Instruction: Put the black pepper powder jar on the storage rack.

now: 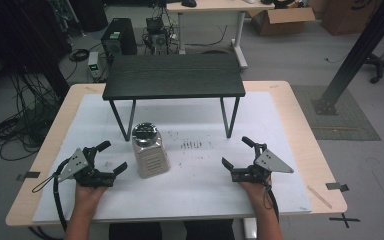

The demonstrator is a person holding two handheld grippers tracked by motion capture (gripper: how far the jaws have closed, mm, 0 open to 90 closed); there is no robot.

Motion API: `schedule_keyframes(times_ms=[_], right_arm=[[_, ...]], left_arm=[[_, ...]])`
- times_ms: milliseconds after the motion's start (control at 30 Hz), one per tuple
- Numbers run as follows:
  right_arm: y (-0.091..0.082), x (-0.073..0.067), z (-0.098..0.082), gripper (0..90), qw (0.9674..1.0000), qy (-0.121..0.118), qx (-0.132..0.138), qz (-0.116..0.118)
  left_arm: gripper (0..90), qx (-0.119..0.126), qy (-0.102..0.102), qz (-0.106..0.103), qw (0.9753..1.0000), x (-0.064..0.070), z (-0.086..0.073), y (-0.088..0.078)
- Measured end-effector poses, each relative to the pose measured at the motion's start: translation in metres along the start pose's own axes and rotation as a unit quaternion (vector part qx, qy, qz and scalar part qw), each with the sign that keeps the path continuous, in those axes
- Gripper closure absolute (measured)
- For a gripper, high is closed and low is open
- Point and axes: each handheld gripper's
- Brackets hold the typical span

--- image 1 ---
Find thin black cord loop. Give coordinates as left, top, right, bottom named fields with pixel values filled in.
left=31, top=173, right=58, bottom=194

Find person's legs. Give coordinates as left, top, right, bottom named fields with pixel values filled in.
left=108, top=218, right=237, bottom=240

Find black office chair base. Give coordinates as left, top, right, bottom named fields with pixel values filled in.
left=362, top=52, right=384, bottom=85

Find small black device with fan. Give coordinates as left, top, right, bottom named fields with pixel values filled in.
left=142, top=16, right=172, bottom=55

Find black computer tower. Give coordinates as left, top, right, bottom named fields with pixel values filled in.
left=100, top=17, right=138, bottom=58

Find light wooden desk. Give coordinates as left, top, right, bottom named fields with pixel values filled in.
left=5, top=80, right=348, bottom=228

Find black tape cross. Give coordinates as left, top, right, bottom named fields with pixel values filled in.
left=328, top=212, right=361, bottom=230

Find white board mat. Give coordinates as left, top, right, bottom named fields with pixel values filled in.
left=31, top=91, right=314, bottom=224

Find bundle of black floor cables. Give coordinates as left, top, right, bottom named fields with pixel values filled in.
left=0, top=66, right=63, bottom=162

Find coiled black cable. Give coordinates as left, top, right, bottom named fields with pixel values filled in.
left=68, top=48, right=91, bottom=63

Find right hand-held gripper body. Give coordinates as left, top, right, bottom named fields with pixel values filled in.
left=231, top=142, right=295, bottom=184

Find open cardboard box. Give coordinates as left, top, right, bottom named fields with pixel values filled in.
left=250, top=5, right=317, bottom=37

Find closed cardboard box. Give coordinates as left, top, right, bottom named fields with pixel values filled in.
left=319, top=0, right=384, bottom=37

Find thick black gripper cable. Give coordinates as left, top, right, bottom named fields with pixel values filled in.
left=52, top=159, right=69, bottom=232

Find person's left hand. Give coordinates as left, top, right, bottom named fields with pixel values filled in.
left=73, top=183, right=108, bottom=212

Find black metal stand pillar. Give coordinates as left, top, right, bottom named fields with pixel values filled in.
left=311, top=0, right=384, bottom=116

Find clear tape strip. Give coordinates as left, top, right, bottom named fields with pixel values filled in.
left=306, top=184, right=333, bottom=210

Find person's right hand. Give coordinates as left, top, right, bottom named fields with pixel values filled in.
left=239, top=180, right=275, bottom=212

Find grey floor mat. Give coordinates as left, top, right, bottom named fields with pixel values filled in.
left=291, top=84, right=382, bottom=142

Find white power supply unit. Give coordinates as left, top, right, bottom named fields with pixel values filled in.
left=87, top=51, right=102, bottom=80

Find white desk leg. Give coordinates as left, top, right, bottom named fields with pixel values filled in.
left=242, top=217, right=258, bottom=240

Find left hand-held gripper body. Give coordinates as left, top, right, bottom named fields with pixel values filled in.
left=58, top=146, right=117, bottom=188

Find white background desk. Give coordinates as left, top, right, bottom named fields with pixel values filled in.
left=165, top=0, right=276, bottom=70

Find beige jar with chrome lid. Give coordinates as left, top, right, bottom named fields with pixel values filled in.
left=131, top=122, right=172, bottom=180

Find black wooden shelf with legs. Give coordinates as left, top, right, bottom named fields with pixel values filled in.
left=101, top=53, right=247, bottom=142

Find black tape strip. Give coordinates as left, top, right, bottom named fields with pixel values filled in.
left=325, top=181, right=350, bottom=193
left=16, top=171, right=42, bottom=182

